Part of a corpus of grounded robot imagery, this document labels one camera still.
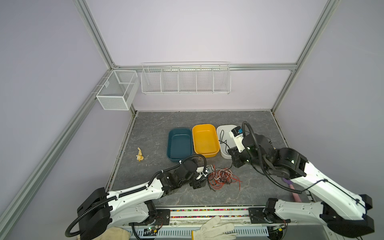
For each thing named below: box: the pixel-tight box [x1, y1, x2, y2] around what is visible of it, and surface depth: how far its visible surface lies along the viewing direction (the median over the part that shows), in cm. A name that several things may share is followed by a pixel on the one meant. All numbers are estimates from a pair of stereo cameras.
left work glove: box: [95, 227, 131, 240], surface depth 71 cm
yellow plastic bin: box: [192, 123, 220, 158], surface depth 104 cm
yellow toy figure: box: [136, 147, 144, 162], surface depth 96 cm
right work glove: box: [191, 216, 238, 240], surface depth 71 cm
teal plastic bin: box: [167, 127, 194, 163], surface depth 101 cm
